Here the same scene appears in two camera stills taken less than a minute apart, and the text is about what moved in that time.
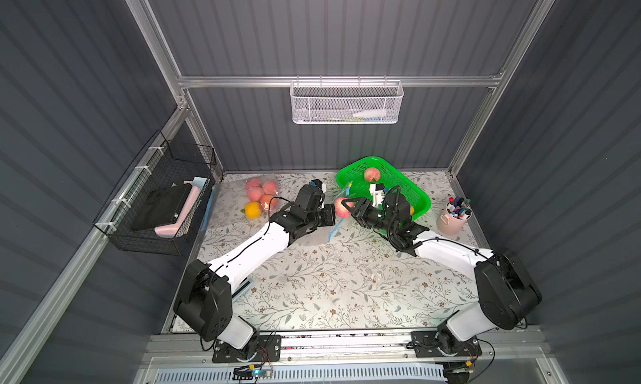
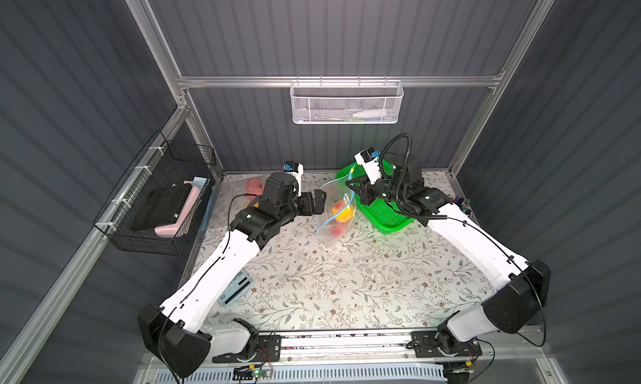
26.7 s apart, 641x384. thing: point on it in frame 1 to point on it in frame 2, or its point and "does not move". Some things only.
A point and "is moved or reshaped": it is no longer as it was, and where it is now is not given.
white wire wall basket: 345,101 does not move
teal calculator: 245,284 does not move
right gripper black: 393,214 to 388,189
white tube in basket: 370,113 does not move
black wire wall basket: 156,197 does not move
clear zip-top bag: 338,219 is moved or reshaped
